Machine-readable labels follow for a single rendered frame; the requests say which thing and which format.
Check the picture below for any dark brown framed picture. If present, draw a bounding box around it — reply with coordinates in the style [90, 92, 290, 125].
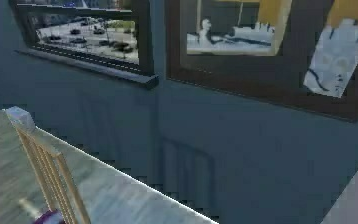
[164, 0, 358, 124]

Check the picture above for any pale grey table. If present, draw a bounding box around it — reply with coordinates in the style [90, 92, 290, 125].
[0, 108, 219, 224]

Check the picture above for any dark framed window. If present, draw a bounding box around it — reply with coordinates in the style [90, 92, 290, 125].
[8, 0, 160, 90]

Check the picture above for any tan wooden slatted chair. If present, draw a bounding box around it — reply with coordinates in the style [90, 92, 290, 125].
[5, 106, 92, 224]

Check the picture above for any purple and white object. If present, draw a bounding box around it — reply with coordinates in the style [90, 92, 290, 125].
[18, 197, 67, 224]

